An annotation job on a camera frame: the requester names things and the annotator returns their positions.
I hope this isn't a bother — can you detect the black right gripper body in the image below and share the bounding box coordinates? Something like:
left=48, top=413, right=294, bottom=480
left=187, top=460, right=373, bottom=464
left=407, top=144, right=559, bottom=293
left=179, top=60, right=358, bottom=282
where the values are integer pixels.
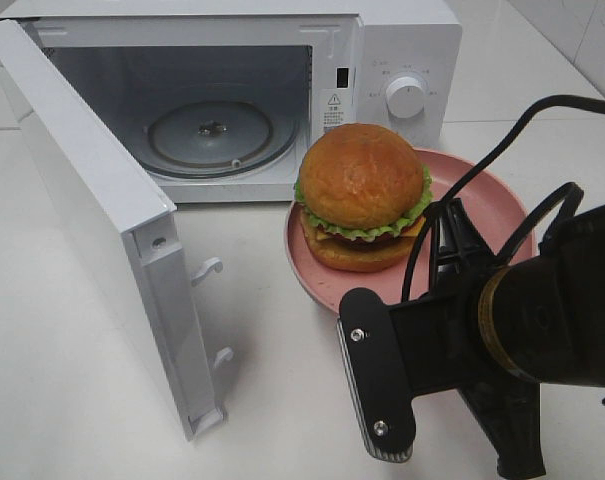
left=387, top=251, right=542, bottom=400

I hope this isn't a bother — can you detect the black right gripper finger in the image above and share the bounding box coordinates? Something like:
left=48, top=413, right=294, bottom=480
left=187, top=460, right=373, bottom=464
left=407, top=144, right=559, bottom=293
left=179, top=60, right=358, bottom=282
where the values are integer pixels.
left=459, top=380, right=546, bottom=478
left=428, top=198, right=494, bottom=270

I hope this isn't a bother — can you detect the pink round plate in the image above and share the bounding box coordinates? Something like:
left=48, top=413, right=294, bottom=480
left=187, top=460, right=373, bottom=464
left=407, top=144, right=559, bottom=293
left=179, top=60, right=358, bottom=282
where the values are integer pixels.
left=285, top=149, right=527, bottom=313

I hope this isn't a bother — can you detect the burger with lettuce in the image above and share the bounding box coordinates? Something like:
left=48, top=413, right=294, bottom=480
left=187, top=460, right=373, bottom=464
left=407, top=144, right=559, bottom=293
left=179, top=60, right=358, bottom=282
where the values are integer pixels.
left=295, top=123, right=433, bottom=273

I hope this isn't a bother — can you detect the white microwave door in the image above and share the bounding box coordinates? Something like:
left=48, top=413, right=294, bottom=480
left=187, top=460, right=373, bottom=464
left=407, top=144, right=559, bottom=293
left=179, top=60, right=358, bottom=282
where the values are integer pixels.
left=0, top=20, right=224, bottom=438

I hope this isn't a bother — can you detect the upper white power knob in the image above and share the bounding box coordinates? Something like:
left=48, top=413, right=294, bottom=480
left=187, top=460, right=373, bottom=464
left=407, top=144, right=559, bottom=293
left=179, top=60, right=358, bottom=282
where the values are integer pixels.
left=384, top=72, right=427, bottom=119

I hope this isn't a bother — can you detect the white warning label sticker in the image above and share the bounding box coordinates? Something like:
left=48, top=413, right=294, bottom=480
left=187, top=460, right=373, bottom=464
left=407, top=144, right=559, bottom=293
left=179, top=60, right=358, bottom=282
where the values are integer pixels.
left=320, top=88, right=354, bottom=133

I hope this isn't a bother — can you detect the glass microwave turntable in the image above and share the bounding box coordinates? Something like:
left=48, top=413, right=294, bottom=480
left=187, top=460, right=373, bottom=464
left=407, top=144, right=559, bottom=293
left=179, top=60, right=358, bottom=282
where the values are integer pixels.
left=139, top=100, right=299, bottom=179

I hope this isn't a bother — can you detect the white microwave oven body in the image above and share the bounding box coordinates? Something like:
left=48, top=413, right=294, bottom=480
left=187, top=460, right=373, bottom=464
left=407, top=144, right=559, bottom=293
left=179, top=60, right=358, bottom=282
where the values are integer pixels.
left=0, top=1, right=462, bottom=203

